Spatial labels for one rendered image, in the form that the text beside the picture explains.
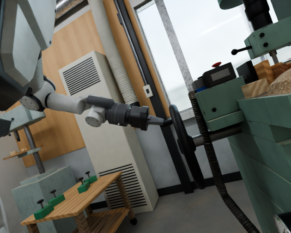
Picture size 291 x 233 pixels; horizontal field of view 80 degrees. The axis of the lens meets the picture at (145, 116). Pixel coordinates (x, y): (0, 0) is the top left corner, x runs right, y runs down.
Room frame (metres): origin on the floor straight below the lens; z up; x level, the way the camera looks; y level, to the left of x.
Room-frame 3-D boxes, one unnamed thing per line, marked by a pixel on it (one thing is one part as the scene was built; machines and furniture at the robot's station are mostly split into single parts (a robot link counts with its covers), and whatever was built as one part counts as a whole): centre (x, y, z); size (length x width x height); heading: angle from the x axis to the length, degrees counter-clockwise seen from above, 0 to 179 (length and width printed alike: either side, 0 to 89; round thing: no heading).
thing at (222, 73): (0.57, -0.24, 0.99); 0.13 x 0.11 x 0.06; 170
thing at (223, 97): (0.57, -0.24, 0.91); 0.15 x 0.14 x 0.09; 170
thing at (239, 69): (0.56, -0.32, 0.95); 0.09 x 0.07 x 0.09; 170
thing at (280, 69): (0.53, -0.38, 0.92); 0.22 x 0.02 x 0.05; 170
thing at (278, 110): (0.56, -0.33, 0.87); 0.61 x 0.30 x 0.06; 170
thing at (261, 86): (0.43, -0.28, 0.92); 0.04 x 0.04 x 0.03; 85
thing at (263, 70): (0.54, -0.36, 0.94); 0.16 x 0.02 x 0.08; 170
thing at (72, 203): (1.52, 0.79, 0.32); 0.66 x 0.57 x 0.64; 160
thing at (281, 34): (0.53, -0.45, 1.03); 0.14 x 0.07 x 0.09; 80
